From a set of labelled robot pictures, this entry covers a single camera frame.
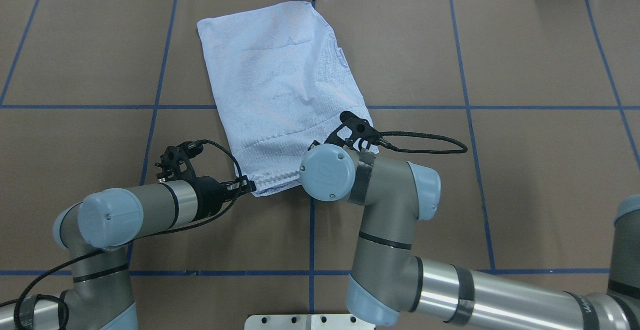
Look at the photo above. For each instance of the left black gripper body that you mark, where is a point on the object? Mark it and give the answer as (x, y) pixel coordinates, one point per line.
(206, 194)

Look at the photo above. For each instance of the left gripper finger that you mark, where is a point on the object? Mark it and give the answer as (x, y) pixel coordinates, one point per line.
(237, 188)

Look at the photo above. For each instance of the light blue striped shirt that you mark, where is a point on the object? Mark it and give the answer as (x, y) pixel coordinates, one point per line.
(279, 81)

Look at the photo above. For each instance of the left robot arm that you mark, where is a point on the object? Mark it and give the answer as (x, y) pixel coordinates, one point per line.
(97, 232)

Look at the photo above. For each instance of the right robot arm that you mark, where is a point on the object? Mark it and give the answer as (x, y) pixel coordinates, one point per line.
(558, 248)

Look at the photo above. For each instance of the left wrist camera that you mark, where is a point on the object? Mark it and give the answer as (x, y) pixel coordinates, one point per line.
(175, 162)

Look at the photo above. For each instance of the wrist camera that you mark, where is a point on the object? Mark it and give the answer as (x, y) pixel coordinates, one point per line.
(355, 133)
(175, 162)

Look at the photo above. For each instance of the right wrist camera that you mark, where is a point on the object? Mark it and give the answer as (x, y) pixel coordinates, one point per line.
(355, 133)

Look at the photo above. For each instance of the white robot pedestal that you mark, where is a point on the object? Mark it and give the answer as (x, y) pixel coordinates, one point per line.
(306, 321)

